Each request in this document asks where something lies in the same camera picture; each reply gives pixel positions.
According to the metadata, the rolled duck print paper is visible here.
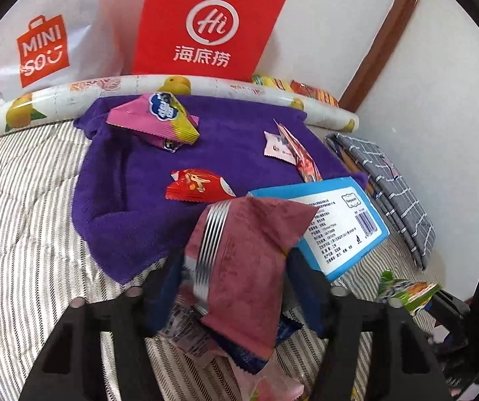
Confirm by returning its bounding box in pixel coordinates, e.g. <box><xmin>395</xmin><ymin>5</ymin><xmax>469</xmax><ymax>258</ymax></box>
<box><xmin>0</xmin><ymin>74</ymin><xmax>359</xmax><ymax>137</ymax></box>

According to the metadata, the white Miniso plastic bag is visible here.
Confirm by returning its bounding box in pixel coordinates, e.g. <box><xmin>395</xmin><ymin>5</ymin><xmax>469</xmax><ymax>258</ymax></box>
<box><xmin>0</xmin><ymin>0</ymin><xmax>123</xmax><ymax>102</ymax></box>

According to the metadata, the red Haidilao paper bag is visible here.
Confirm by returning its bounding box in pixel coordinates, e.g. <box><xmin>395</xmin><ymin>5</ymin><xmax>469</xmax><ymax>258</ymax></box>
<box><xmin>132</xmin><ymin>0</ymin><xmax>286</xmax><ymax>81</ymax></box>

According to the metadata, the yellow chips bag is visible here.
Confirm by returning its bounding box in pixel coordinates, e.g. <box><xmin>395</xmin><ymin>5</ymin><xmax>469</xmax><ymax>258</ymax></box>
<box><xmin>251</xmin><ymin>74</ymin><xmax>295</xmax><ymax>93</ymax></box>

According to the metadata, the blue snack packet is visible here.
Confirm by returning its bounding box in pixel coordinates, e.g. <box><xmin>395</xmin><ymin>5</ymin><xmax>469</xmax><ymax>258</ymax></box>
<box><xmin>203</xmin><ymin>313</ymin><xmax>303</xmax><ymax>375</ymax></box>

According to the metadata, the small white candy packet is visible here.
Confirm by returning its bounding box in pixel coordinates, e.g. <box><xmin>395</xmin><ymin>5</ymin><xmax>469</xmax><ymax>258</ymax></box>
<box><xmin>264</xmin><ymin>131</ymin><xmax>297</xmax><ymax>166</ymax></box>

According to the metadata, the orange chips bag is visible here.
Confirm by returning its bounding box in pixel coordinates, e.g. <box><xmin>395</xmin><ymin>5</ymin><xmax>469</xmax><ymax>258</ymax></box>
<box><xmin>289</xmin><ymin>80</ymin><xmax>339</xmax><ymax>107</ymax></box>

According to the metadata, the blue white box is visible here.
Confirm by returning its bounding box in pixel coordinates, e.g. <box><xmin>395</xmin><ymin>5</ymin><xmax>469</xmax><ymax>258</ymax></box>
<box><xmin>250</xmin><ymin>176</ymin><xmax>389</xmax><ymax>281</ymax></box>

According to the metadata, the green snack packet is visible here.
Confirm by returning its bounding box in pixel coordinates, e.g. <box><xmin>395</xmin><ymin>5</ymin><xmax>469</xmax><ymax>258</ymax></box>
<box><xmin>377</xmin><ymin>270</ymin><xmax>442</xmax><ymax>316</ymax></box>

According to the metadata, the red gold snack packet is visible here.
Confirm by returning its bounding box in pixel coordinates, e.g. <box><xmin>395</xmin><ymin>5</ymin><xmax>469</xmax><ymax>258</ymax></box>
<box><xmin>165</xmin><ymin>168</ymin><xmax>236</xmax><ymax>203</ymax></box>

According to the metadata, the grey checked cloth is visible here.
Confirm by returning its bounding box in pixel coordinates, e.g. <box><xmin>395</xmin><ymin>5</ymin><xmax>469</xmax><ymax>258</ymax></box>
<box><xmin>325</xmin><ymin>133</ymin><xmax>436</xmax><ymax>271</ymax></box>

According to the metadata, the red white long snack packet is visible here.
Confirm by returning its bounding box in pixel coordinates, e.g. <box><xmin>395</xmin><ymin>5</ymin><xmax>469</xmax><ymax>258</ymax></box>
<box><xmin>276</xmin><ymin>122</ymin><xmax>323</xmax><ymax>183</ymax></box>

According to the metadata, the pink yellow snack packet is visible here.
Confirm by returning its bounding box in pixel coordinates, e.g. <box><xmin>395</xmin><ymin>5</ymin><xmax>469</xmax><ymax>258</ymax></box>
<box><xmin>106</xmin><ymin>92</ymin><xmax>200</xmax><ymax>152</ymax></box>

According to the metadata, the light pink candy packet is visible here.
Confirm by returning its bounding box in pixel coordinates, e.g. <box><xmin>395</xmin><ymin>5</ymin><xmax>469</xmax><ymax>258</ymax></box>
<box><xmin>228</xmin><ymin>353</ymin><xmax>305</xmax><ymax>401</ymax></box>

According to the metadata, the brown door frame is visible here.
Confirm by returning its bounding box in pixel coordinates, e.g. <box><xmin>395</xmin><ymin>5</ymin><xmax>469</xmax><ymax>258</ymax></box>
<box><xmin>339</xmin><ymin>0</ymin><xmax>419</xmax><ymax>112</ymax></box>

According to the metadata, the purple towel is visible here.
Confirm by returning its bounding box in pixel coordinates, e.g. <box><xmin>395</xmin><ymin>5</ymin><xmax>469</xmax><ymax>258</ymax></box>
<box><xmin>72</xmin><ymin>96</ymin><xmax>350</xmax><ymax>284</ymax></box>

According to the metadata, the striped mattress cover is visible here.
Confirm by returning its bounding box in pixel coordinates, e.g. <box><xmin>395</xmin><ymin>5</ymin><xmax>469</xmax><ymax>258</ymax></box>
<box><xmin>0</xmin><ymin>121</ymin><xmax>440</xmax><ymax>400</ymax></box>

